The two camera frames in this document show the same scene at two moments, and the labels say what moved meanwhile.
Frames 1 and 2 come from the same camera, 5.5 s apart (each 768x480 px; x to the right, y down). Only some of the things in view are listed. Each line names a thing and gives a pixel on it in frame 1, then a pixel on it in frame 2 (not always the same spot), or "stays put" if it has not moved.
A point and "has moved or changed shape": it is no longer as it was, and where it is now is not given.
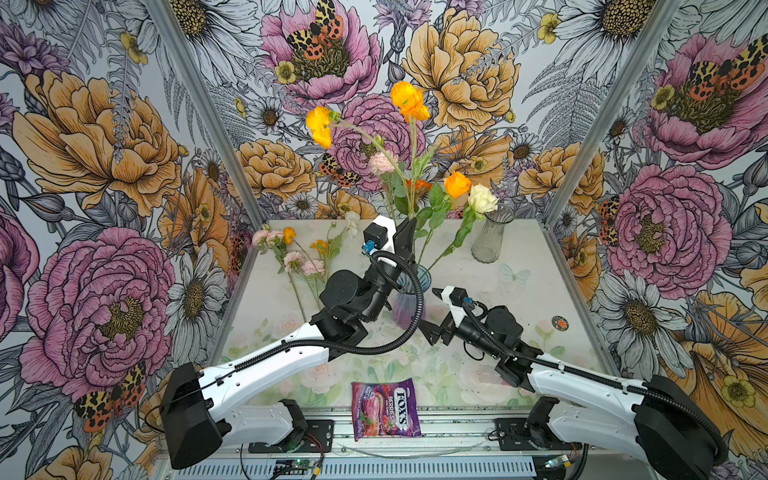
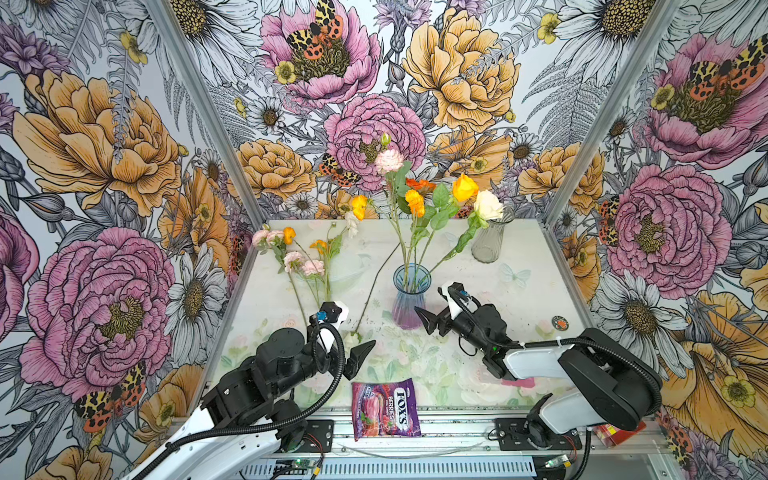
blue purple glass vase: [404, 305] stays put
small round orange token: [559, 323] stays put
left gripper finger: [404, 237] -> [357, 358]
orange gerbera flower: [423, 187] stays put
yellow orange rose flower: [456, 185] has moved or changed shape
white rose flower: [481, 200] has moved or changed shape
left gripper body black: [395, 253] -> [335, 358]
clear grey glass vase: [487, 245] stays put
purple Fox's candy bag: [385, 410] stays put
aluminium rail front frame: [457, 446] stays put
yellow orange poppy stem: [408, 102] has moved or changed shape
